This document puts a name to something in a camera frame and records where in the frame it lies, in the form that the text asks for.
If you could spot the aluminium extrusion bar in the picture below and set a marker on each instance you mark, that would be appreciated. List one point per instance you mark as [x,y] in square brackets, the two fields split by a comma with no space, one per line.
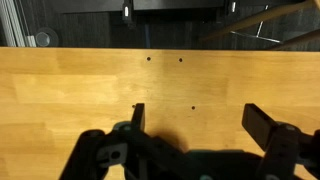
[10,23]

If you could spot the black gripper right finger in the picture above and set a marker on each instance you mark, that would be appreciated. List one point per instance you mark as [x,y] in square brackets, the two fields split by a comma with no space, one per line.
[283,150]

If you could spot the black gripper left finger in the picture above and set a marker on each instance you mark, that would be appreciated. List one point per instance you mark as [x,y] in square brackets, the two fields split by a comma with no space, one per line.
[140,156]

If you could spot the black post with white label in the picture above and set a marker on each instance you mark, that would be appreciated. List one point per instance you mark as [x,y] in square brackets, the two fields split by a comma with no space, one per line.
[232,6]
[126,12]

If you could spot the metal bracket rod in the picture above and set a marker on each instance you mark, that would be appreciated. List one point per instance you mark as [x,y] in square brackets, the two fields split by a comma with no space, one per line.
[256,36]

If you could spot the grey round disc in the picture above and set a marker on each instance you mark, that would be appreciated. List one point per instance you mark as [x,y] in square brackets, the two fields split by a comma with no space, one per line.
[43,39]

